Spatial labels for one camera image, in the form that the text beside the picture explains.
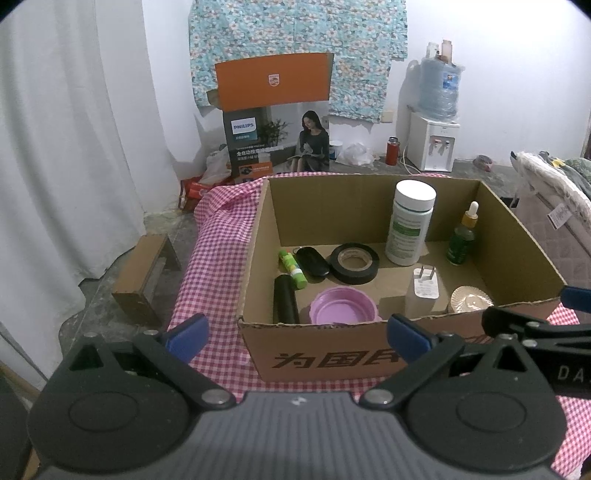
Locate green dropper bottle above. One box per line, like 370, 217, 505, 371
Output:
445, 202, 481, 266

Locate blue water jug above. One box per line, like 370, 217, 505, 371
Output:
418, 55, 465, 121

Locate white capped supplement bottle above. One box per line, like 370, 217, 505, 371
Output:
385, 180, 437, 266

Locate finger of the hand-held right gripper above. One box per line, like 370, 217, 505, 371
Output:
560, 286, 591, 312
481, 305, 591, 346

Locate brown cardboard box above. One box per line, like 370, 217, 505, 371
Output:
236, 175, 568, 384

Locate green glue stick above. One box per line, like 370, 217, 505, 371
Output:
278, 249, 308, 289

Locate small wooden stool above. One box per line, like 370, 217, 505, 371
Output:
112, 234, 182, 326

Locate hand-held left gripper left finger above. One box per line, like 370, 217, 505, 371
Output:
69, 313, 236, 409

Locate black cylinder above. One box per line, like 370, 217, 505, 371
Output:
273, 274, 301, 324

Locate white quilted mattress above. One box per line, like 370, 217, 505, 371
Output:
510, 150, 591, 259

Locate grey blanket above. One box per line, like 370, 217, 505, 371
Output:
561, 157, 591, 199

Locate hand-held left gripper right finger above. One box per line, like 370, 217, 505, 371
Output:
360, 313, 541, 409

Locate black oval case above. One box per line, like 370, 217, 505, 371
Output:
294, 247, 331, 282

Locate white plastic bag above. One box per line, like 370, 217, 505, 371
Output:
336, 143, 376, 166
205, 148, 232, 185

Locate white water dispenser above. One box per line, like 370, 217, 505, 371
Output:
409, 112, 461, 172

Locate tall printed carton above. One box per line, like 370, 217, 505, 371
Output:
206, 52, 334, 185

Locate white hose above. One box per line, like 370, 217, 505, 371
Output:
399, 143, 421, 175

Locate white curtain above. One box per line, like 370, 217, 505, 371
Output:
0, 0, 199, 333

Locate white charger plug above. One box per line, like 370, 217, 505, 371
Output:
405, 265, 441, 319

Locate cream ribbed round object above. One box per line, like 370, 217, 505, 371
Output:
449, 286, 495, 315

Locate floral wall cloth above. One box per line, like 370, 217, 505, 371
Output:
188, 0, 409, 123

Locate pink round lid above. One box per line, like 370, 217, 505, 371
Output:
309, 286, 382, 324

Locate pink checkered cloth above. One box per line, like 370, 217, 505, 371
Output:
166, 172, 591, 478

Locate black tape roll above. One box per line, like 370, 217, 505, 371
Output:
330, 243, 380, 284

